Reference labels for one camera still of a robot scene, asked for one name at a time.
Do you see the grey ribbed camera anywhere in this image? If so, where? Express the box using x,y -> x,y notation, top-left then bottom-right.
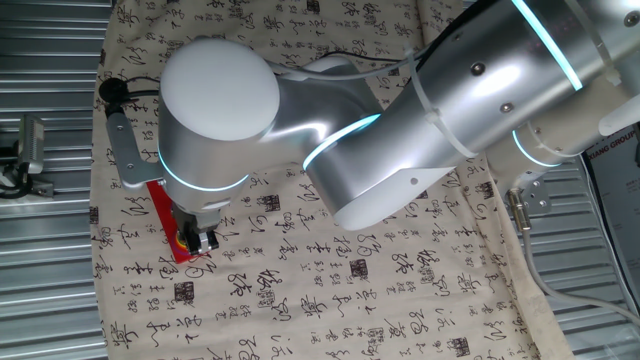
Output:
17,113 -> 46,176

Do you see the dark printed cardboard box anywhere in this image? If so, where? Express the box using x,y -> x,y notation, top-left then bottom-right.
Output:
583,123 -> 640,301

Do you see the thin black camera cable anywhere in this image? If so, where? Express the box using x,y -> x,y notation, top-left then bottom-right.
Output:
122,74 -> 162,101

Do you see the grey hose with metal plug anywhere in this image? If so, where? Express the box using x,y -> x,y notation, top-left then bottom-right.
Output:
506,188 -> 640,326

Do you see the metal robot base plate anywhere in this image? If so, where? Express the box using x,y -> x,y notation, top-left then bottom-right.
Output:
509,175 -> 553,217

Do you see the white cable tie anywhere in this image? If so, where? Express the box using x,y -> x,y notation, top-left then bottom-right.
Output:
402,43 -> 479,160
563,0 -> 624,86

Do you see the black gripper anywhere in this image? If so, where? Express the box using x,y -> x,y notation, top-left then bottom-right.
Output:
171,203 -> 222,257

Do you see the calligraphy printed beige cloth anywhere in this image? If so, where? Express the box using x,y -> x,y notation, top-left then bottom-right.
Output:
88,0 -> 576,360

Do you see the red Hanoi base board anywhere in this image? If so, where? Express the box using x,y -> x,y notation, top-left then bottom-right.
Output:
145,179 -> 211,265

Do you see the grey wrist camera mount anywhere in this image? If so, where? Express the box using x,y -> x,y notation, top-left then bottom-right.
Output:
104,110 -> 166,192

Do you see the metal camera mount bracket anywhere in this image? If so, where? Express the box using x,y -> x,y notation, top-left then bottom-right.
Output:
0,164 -> 55,200

